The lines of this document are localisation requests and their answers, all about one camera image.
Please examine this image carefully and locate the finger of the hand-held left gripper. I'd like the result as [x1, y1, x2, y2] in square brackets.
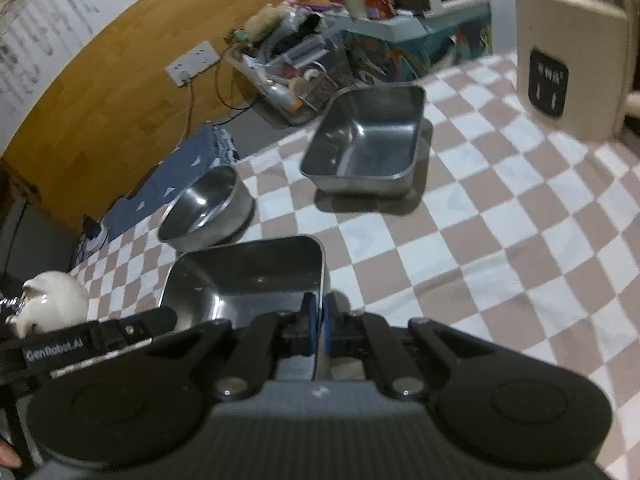
[97, 308, 178, 356]

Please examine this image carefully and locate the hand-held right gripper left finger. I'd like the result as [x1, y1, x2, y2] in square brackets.
[145, 292, 319, 401]

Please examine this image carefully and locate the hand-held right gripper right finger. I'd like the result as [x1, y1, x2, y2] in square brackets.
[322, 294, 483, 401]

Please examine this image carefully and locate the square stainless steel tray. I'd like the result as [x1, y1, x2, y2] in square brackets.
[299, 85, 427, 197]
[157, 235, 328, 336]

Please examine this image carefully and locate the round stainless steel bowl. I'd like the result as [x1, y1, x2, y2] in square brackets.
[157, 165, 256, 252]

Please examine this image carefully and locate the white cat-shaped ceramic jar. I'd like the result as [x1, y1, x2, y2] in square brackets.
[15, 270, 90, 336]

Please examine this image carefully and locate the silver metal ornament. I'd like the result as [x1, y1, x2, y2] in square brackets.
[0, 297, 26, 326]

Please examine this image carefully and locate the dark grey cabinet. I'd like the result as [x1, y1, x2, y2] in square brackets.
[0, 200, 86, 291]

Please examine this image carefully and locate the blue quilt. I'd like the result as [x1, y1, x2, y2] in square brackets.
[82, 124, 240, 248]

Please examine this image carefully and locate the brown white checkered cloth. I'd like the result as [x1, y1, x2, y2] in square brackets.
[65, 50, 640, 480]

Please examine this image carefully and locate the clear plastic storage box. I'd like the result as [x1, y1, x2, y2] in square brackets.
[222, 35, 353, 127]

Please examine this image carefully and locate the teal patterned box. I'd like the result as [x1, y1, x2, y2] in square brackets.
[340, 2, 493, 83]

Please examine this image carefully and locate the beige plush toy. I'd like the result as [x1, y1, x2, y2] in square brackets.
[244, 4, 281, 41]

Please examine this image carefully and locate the beige electric kettle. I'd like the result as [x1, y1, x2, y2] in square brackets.
[514, 0, 640, 143]

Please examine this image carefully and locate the black cable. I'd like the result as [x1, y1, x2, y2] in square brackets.
[215, 62, 261, 111]

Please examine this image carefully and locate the white wall socket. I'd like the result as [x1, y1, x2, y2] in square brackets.
[165, 55, 197, 87]

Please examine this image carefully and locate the wall rack of necklaces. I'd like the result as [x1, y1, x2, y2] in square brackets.
[0, 0, 101, 121]

